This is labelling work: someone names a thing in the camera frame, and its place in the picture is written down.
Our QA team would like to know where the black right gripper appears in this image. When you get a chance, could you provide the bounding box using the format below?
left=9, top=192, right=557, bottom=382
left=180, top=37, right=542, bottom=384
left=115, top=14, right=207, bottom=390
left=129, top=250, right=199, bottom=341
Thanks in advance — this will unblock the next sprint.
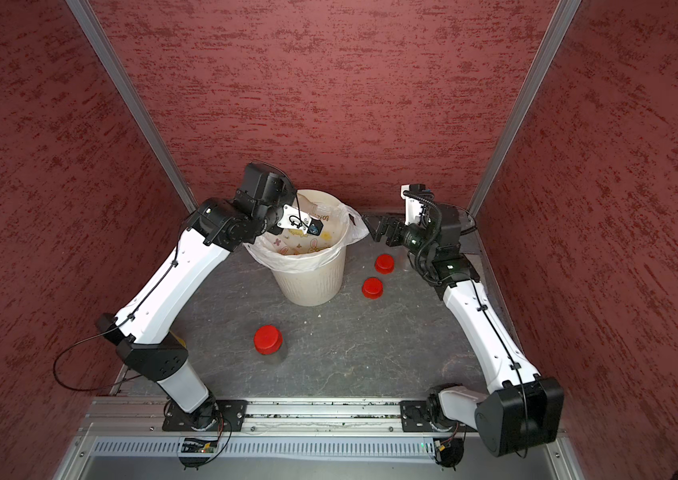
left=363, top=211, right=438, bottom=257

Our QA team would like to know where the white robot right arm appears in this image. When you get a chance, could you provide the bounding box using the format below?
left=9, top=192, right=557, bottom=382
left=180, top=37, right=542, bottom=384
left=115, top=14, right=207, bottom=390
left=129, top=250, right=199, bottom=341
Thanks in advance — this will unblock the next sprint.
left=363, top=198, right=564, bottom=457

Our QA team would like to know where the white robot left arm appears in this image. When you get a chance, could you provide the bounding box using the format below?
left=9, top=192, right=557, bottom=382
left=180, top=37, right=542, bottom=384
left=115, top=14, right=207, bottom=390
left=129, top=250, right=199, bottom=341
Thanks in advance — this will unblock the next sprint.
left=98, top=163, right=297, bottom=416

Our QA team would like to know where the cream plastic trash bin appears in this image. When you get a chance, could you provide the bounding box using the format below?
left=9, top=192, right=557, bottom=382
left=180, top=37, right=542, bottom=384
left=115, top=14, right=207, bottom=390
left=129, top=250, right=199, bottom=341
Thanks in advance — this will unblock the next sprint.
left=271, top=190, right=347, bottom=307

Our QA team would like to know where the white printed bin liner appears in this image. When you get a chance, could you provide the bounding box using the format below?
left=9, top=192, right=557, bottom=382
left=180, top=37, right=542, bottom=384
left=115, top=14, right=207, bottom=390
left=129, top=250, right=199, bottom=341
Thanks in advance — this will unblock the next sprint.
left=243, top=202, right=369, bottom=273

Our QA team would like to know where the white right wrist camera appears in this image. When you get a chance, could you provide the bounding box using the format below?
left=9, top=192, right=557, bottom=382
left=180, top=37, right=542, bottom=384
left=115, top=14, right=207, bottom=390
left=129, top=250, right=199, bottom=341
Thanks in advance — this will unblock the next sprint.
left=400, top=184, right=431, bottom=225

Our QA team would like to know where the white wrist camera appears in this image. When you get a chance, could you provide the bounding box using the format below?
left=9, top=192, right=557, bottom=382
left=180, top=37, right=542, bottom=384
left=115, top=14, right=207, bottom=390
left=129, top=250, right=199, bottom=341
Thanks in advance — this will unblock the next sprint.
left=400, top=184, right=431, bottom=225
left=277, top=205, right=324, bottom=236

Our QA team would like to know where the black corrugated cable conduit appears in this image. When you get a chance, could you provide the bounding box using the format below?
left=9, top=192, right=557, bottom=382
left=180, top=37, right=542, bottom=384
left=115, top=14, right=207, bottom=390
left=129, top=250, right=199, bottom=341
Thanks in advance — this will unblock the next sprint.
left=407, top=191, right=445, bottom=286

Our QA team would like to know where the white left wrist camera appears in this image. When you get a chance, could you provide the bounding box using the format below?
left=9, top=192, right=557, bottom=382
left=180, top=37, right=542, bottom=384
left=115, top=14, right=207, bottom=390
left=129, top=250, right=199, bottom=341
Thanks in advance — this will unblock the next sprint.
left=277, top=205, right=324, bottom=236

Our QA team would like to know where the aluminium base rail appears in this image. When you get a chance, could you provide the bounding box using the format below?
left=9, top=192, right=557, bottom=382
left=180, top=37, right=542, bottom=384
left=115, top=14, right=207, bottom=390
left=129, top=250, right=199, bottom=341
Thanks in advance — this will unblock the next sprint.
left=78, top=396, right=451, bottom=437

